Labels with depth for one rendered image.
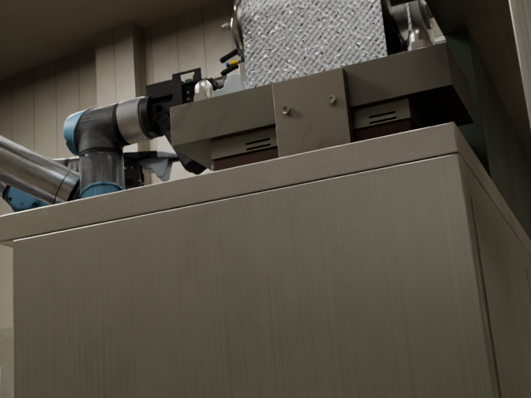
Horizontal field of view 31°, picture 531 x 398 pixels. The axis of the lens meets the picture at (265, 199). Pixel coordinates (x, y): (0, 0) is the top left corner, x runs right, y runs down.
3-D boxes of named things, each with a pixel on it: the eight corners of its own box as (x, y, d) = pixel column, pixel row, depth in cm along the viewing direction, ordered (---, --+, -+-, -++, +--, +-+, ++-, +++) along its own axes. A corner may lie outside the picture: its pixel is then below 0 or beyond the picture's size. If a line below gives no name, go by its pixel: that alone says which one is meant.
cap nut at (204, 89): (199, 115, 140) (197, 87, 142) (221, 110, 139) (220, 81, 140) (188, 107, 137) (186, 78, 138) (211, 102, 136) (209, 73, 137)
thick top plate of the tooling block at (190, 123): (219, 175, 149) (216, 139, 151) (475, 123, 135) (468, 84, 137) (171, 146, 135) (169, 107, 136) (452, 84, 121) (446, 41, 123)
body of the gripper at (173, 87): (203, 65, 155) (137, 81, 159) (206, 114, 153) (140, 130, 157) (222, 81, 162) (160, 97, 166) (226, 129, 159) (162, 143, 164)
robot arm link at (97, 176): (125, 227, 168) (122, 167, 171) (128, 208, 157) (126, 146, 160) (79, 228, 166) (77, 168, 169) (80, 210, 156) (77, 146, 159)
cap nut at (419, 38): (412, 66, 129) (408, 36, 131) (438, 60, 128) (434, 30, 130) (404, 56, 126) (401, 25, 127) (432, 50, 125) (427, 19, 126)
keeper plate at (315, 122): (284, 164, 127) (276, 88, 130) (355, 149, 124) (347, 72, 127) (276, 159, 125) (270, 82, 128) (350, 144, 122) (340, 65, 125)
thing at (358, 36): (253, 146, 153) (244, 41, 158) (395, 115, 145) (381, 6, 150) (251, 145, 152) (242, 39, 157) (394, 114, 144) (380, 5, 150)
